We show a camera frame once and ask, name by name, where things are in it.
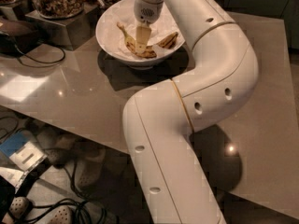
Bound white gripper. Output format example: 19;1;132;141
134;0;164;53

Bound spotted yellow banana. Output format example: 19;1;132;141
117;22;178;59

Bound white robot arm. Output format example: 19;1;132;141
122;0;258;224

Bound white ceramic bowl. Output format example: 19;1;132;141
94;0;186;71

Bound white paper liner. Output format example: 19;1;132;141
104;0;181;61

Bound metal stand block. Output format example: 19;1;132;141
0;0;33;21
26;3;102;50

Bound glass jar of nuts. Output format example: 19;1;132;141
32;0;84;20

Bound dark brown device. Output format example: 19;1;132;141
0;18;40;56

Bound grey clog shoe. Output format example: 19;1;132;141
77;149;106;190

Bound blue and white box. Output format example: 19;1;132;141
0;133;46;171

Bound beige clog shoe pair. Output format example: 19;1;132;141
1;197;74;224

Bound black cable on table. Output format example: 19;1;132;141
12;42;66;65

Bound black floor cables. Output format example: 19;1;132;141
27;159;125;224

